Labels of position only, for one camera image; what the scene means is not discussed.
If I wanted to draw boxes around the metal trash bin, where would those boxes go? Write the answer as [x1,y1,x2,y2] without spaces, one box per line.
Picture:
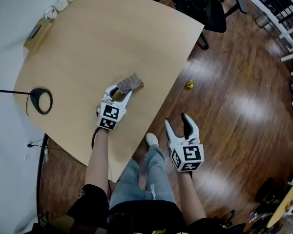
[254,11,272,29]

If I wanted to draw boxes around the plastic bottle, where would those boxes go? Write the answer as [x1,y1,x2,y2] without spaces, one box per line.
[43,144,50,165]

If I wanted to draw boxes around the round yellow table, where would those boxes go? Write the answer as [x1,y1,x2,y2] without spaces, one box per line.
[267,177,293,229]

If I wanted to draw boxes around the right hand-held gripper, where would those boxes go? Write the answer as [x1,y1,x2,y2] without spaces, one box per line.
[164,113,205,174]

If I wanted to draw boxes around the person's blue jeans legs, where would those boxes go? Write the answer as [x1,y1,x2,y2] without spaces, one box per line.
[108,140,177,206]

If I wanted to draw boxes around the black office chair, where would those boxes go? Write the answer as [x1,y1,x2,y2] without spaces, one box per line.
[171,0,248,50]

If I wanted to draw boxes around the person's white shoe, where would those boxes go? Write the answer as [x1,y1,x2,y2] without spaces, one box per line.
[146,132,160,146]

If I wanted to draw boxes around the wooden box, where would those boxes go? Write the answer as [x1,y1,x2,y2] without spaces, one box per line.
[23,19,53,54]

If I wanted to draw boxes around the person's black shirt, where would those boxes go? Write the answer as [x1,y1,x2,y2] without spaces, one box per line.
[31,183,246,234]

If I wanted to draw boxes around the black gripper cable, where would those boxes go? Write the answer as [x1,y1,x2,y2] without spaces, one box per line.
[91,126,104,152]

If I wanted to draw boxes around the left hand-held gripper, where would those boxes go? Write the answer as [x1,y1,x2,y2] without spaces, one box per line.
[97,83,133,131]

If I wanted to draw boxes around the person's right forearm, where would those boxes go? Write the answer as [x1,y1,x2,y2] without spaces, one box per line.
[179,171,207,221]

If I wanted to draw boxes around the white patterned mug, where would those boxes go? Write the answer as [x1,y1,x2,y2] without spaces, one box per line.
[43,5,59,22]

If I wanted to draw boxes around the black lamp cable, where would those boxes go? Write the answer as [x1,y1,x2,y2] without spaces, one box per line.
[24,93,32,117]

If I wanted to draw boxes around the black metal railing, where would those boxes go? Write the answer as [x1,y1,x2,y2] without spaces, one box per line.
[241,0,293,35]

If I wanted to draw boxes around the grey desk lamp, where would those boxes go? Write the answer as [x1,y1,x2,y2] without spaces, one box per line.
[0,87,54,126]

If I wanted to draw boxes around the person's left forearm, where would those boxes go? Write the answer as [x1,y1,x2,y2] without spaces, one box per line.
[84,129,111,193]

